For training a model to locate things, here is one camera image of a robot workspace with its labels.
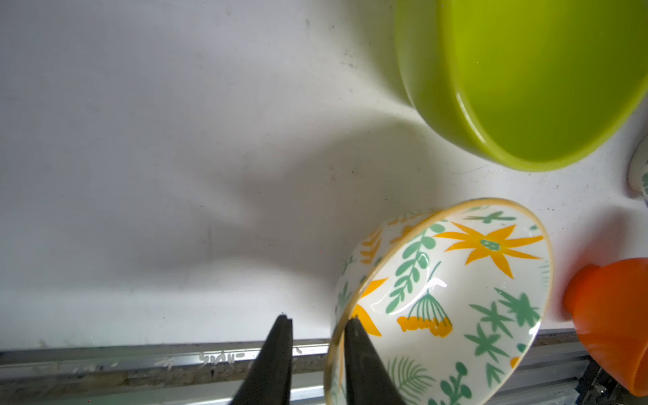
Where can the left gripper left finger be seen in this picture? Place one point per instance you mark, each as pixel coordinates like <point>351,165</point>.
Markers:
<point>269,379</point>

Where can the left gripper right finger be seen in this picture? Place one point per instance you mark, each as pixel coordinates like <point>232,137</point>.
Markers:
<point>366,376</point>

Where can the yellow flower bowl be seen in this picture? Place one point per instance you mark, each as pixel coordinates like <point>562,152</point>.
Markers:
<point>451,300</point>

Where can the large orange bowl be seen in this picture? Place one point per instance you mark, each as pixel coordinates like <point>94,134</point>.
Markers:
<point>608,306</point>

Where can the lime green bowl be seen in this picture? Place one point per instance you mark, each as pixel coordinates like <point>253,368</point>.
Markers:
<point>531,85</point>

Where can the green leaf bowl right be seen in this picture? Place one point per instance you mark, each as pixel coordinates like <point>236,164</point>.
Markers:
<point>637,171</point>

